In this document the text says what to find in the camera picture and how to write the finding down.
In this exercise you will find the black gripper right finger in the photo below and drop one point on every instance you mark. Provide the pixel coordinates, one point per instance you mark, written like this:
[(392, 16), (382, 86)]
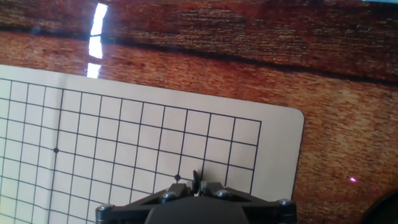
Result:
[(267, 211)]

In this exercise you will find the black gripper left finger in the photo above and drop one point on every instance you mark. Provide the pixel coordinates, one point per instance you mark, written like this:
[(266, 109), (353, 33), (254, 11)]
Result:
[(130, 213)]

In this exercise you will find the single black go stone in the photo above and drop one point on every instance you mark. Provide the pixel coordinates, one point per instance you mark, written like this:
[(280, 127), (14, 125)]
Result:
[(196, 180)]

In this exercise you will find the beige go board mat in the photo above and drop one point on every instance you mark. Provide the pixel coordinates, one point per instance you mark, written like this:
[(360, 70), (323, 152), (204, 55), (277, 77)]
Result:
[(124, 140)]

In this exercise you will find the black round stone bowl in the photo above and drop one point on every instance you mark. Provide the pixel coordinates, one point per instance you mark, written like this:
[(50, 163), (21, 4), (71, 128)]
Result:
[(385, 211)]

